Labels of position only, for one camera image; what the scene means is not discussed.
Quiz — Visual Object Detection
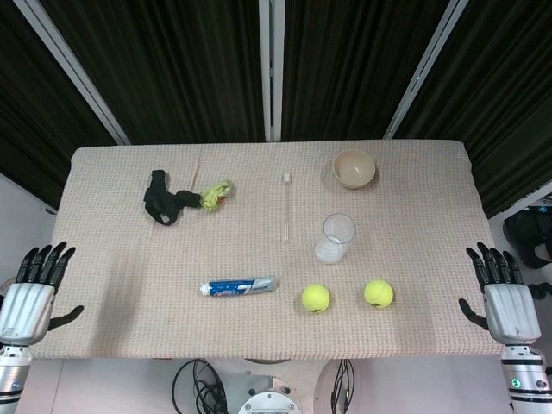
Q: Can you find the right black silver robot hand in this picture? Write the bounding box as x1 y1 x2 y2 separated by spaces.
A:
457 241 543 347

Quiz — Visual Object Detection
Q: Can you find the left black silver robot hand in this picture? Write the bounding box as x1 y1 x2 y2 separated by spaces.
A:
0 241 85 347

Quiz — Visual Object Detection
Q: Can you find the yellow tennis ball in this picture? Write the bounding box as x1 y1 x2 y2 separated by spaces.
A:
301 283 331 314
363 279 394 310

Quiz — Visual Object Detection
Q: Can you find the clear plastic cup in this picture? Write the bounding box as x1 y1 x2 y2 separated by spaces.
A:
313 213 358 264

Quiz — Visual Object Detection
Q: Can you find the black device with cyan light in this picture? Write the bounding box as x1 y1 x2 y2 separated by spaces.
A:
502 205 552 269

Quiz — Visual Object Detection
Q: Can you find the black curtain panel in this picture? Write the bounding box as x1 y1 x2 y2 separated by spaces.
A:
395 0 552 217
279 0 449 141
39 0 267 145
0 0 118 213

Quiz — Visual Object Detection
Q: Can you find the blue white toothpaste tube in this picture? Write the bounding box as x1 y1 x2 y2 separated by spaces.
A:
198 275 280 298

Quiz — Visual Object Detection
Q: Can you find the beige bowl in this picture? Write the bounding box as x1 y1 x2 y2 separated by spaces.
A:
332 149 376 190

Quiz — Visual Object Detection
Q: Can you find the pink waffle-weave tablecloth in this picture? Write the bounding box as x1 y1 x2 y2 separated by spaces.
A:
32 138 504 360

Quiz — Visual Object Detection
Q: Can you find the yellow-green snack wrapper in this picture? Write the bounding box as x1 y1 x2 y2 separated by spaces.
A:
198 178 235 213

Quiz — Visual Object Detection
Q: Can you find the clear glass test tube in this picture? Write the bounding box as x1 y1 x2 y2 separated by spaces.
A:
281 172 292 243

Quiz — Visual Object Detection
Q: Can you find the silver robot torso base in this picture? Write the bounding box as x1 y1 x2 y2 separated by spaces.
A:
235 370 304 414

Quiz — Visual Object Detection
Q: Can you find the black cable bundle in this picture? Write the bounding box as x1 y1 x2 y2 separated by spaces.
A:
330 358 360 414
172 358 228 414

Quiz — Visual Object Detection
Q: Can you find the white frame post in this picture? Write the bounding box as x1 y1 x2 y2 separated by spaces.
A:
257 0 285 142
12 0 131 146
382 0 463 140

